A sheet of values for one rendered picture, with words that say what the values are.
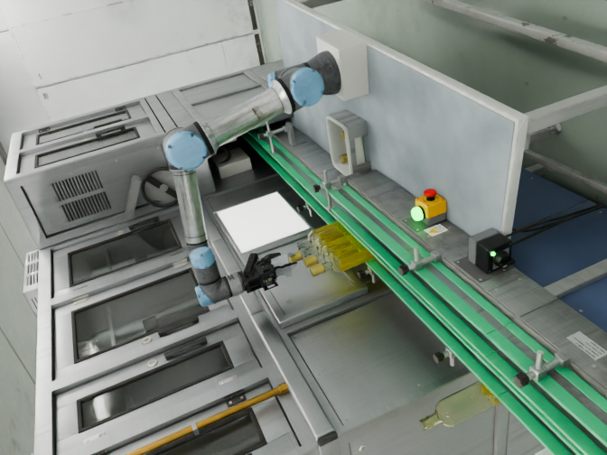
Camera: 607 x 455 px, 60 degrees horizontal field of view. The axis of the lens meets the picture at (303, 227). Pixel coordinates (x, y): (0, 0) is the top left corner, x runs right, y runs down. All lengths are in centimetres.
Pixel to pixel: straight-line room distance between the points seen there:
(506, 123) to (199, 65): 435
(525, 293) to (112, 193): 195
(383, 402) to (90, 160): 172
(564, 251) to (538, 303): 26
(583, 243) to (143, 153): 191
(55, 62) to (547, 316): 467
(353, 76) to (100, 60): 371
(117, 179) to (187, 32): 290
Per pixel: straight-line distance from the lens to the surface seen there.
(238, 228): 237
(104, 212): 277
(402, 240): 167
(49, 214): 276
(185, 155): 163
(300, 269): 204
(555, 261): 160
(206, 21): 542
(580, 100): 156
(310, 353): 175
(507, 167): 142
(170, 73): 543
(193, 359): 187
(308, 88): 170
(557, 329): 137
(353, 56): 187
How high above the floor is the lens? 160
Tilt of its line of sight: 15 degrees down
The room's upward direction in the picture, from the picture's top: 110 degrees counter-clockwise
